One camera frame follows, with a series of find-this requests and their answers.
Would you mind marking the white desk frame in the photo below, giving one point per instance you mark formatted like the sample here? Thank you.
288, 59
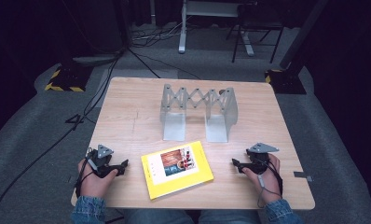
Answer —
182, 37

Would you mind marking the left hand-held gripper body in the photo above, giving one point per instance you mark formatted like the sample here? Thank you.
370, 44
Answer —
99, 160

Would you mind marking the small grey metal bracket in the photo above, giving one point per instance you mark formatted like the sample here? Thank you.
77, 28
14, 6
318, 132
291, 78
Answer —
303, 176

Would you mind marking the person's right hand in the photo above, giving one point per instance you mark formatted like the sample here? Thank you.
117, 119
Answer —
269, 183

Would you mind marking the black yellow-striped stand base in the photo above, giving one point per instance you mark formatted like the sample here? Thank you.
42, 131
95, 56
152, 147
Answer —
69, 77
286, 82

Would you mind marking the grey metal expandable bookend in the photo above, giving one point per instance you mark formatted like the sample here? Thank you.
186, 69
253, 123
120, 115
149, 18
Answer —
174, 124

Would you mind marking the black metal chair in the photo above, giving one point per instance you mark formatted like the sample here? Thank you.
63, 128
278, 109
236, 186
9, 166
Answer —
255, 21

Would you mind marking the person's left hand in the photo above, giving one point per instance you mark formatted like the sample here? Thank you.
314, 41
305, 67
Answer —
92, 185

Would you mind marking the yellow book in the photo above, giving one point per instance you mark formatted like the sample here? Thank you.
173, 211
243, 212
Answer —
177, 183

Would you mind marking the black slanted stand pole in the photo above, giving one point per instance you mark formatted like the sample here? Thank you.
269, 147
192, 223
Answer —
301, 34

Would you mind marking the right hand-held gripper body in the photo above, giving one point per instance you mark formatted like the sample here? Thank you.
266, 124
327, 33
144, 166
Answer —
258, 163

